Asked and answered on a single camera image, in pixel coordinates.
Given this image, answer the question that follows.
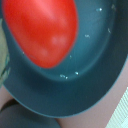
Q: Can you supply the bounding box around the grey saucepan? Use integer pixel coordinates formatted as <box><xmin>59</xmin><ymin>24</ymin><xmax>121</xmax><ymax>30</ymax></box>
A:
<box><xmin>4</xmin><ymin>0</ymin><xmax>128</xmax><ymax>118</ymax></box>

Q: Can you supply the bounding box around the red toy tomato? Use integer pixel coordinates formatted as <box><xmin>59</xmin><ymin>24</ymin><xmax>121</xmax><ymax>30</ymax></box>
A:
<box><xmin>2</xmin><ymin>0</ymin><xmax>78</xmax><ymax>68</ymax></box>

